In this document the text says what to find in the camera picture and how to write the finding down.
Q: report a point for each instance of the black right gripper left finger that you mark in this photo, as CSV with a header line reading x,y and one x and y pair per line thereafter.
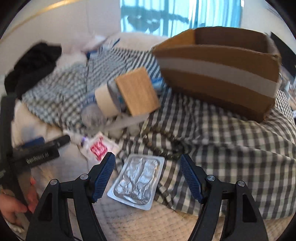
x,y
51,220

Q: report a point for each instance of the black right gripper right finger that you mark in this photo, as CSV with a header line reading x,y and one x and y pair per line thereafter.
x,y
243,220

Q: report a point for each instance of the silver foil blister pack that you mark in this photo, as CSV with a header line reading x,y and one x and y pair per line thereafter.
x,y
137,182

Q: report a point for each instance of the person's hand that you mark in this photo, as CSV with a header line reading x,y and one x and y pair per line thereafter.
x,y
10,206

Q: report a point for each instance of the white fluffy blanket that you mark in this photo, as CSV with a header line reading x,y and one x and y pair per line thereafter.
x,y
119,221

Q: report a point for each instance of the white red sachet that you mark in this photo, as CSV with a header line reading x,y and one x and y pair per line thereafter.
x,y
94,149

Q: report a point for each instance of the clear blue-label plastic jar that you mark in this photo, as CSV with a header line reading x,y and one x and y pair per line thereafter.
x,y
92,116

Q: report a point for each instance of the black garment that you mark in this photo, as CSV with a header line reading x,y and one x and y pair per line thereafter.
x,y
38,62

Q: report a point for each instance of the white tape roll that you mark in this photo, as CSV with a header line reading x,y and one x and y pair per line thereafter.
x,y
107,101

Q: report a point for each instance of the green checkered cloth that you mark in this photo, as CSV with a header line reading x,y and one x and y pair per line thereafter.
x,y
222,143

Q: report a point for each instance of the tan cardboard small box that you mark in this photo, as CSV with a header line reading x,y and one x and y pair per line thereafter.
x,y
137,92

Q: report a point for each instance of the brown cardboard box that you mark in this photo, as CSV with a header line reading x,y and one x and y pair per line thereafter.
x,y
233,68

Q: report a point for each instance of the blue window curtain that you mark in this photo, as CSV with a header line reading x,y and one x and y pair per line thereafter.
x,y
171,17

